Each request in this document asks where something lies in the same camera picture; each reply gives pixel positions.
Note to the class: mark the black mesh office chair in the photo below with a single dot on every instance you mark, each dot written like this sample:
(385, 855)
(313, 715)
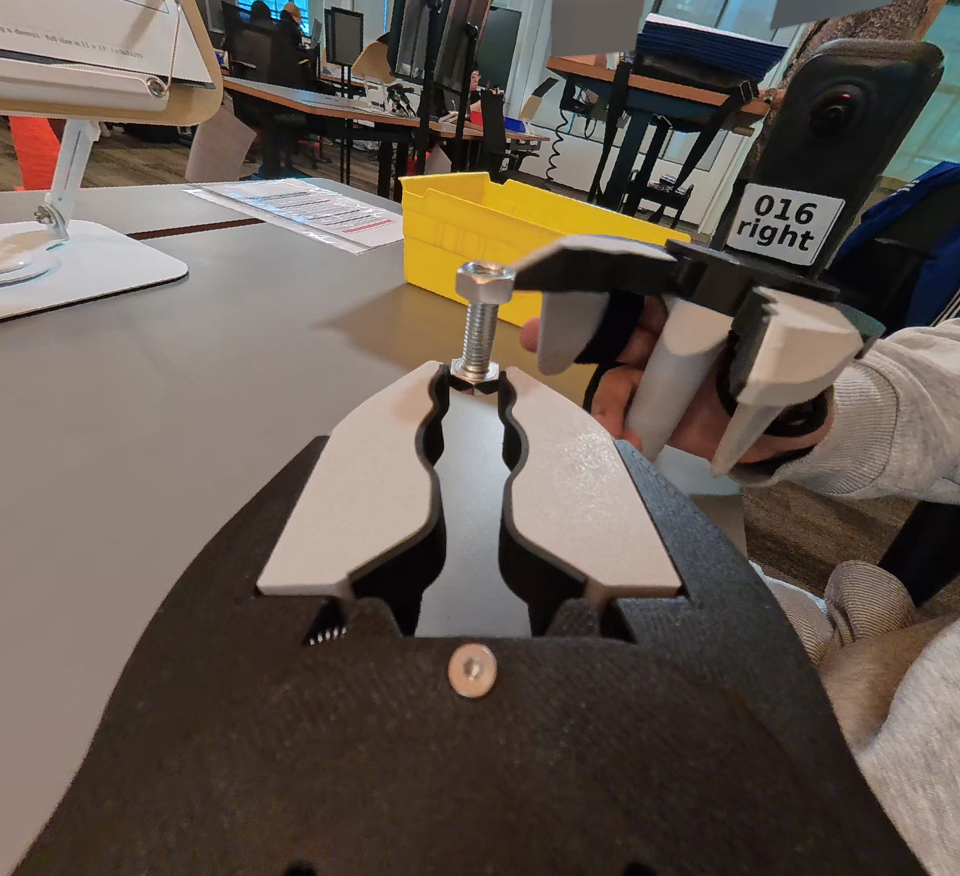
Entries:
(922, 553)

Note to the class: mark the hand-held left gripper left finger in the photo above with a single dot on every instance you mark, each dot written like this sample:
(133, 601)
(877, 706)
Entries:
(352, 501)

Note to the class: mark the dark flat monitor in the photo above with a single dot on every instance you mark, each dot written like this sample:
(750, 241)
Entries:
(501, 43)

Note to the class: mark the small black monitor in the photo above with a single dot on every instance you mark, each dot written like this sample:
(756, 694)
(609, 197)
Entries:
(345, 36)

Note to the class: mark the grey desk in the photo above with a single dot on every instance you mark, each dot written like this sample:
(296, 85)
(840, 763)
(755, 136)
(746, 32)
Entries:
(187, 441)

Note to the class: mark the person's right hand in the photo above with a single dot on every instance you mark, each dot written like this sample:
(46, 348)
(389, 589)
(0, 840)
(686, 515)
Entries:
(619, 388)

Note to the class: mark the long brown office desk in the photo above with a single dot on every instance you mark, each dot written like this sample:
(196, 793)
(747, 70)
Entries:
(300, 94)

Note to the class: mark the yellow plastic bin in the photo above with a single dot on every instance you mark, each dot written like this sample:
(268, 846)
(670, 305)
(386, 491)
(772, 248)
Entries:
(450, 238)

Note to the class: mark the person's right forearm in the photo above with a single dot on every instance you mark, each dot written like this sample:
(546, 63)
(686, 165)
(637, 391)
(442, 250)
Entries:
(900, 411)

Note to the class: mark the orange cone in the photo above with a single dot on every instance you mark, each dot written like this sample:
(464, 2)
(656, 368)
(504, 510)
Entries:
(34, 156)

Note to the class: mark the brown standing desk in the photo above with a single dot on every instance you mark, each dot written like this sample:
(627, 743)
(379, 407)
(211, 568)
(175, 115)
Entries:
(600, 70)

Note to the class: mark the person's grey sweatshirt torso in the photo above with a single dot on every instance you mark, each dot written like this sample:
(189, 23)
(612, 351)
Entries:
(915, 741)

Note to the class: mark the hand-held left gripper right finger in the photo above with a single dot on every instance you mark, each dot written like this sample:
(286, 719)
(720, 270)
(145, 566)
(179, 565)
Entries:
(592, 516)

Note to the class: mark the laminated instruction sheet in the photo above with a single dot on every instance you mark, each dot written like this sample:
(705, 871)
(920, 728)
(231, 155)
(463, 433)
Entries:
(300, 212)

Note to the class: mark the silver hex bolt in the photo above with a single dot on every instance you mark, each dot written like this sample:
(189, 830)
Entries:
(478, 336)

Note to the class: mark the stack of blue folders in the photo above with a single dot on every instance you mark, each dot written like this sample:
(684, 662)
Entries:
(705, 43)

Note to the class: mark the white tablet stand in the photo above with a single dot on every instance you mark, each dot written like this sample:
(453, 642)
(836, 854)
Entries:
(75, 6)

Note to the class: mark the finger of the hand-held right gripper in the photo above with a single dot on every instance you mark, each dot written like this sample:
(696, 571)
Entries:
(810, 343)
(592, 244)

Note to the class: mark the silver hex nut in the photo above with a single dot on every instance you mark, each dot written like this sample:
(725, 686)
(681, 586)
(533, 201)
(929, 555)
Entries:
(484, 285)

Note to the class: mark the pale grey chair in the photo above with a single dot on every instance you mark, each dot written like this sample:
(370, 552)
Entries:
(221, 148)

